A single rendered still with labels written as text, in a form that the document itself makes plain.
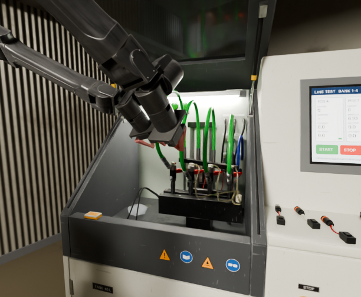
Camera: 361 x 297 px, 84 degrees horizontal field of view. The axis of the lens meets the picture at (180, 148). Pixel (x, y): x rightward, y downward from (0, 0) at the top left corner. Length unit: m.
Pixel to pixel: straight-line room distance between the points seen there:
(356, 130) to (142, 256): 0.84
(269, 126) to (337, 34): 2.47
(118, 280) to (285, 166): 0.72
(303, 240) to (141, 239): 0.46
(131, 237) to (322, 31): 3.06
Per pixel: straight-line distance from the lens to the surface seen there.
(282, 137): 0.85
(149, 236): 0.71
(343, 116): 0.92
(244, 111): 1.09
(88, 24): 0.39
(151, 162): 1.22
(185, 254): 0.69
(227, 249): 0.66
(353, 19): 3.27
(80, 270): 0.93
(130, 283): 0.84
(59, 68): 0.74
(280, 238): 0.64
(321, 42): 3.22
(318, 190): 0.87
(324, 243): 0.67
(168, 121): 0.45
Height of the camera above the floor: 1.28
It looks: 7 degrees down
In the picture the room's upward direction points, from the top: straight up
